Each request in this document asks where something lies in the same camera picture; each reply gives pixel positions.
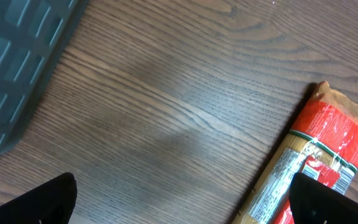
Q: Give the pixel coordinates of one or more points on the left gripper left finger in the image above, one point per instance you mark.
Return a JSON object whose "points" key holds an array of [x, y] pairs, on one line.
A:
{"points": [[50, 203]]}

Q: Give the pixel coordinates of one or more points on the red snack packet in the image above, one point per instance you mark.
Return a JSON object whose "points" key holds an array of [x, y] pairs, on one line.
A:
{"points": [[322, 143]]}

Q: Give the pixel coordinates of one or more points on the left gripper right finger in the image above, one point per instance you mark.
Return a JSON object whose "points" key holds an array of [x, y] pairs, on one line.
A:
{"points": [[312, 202]]}

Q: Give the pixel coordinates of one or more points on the grey plastic mesh basket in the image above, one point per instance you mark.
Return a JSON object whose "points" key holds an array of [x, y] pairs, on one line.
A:
{"points": [[33, 35]]}

